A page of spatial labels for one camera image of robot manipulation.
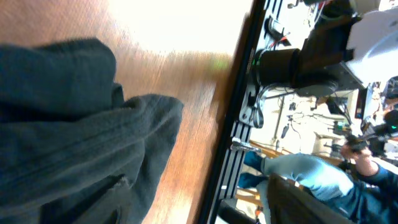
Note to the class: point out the dark green t-shirt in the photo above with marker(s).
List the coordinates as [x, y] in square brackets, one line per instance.
[73, 149]

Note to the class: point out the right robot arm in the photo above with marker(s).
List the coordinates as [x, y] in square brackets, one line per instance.
[344, 54]

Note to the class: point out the person in blue sweater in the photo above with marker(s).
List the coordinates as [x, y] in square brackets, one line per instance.
[370, 198]

